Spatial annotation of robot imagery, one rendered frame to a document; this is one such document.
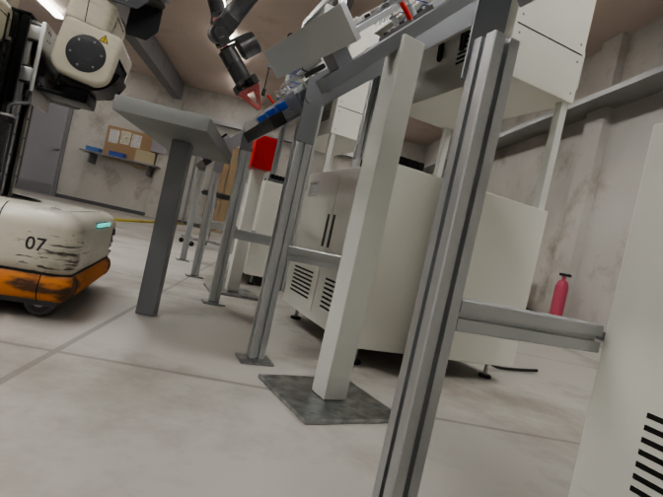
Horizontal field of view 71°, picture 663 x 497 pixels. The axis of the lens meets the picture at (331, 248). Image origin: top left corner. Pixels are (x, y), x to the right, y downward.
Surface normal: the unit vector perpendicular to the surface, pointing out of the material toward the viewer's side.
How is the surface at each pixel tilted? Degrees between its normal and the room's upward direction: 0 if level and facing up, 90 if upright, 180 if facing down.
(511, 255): 90
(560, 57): 90
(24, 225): 84
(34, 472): 0
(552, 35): 90
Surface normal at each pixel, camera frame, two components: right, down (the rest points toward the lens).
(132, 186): 0.12, 0.04
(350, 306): 0.50, 0.12
